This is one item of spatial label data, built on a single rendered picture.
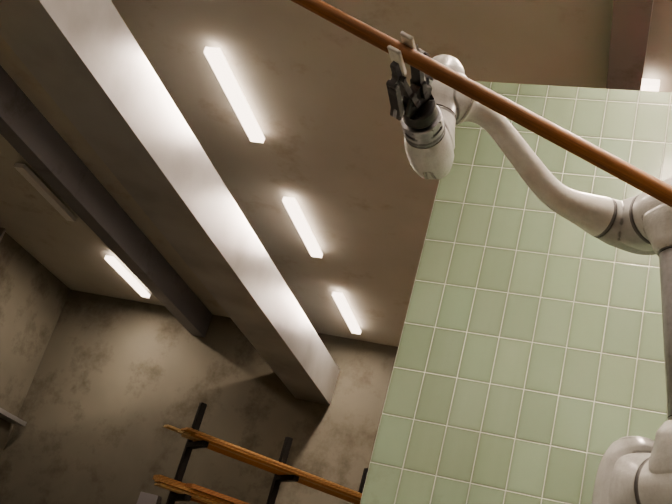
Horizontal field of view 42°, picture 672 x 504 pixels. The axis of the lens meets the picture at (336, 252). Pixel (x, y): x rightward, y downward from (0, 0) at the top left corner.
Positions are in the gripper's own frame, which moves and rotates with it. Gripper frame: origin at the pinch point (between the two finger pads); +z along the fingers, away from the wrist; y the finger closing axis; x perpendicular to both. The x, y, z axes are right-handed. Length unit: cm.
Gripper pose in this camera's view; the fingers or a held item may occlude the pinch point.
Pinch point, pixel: (403, 53)
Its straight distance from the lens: 173.7
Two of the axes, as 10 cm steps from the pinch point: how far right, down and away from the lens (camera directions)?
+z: -2.4, -4.5, -8.6
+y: -6.5, 7.3, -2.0
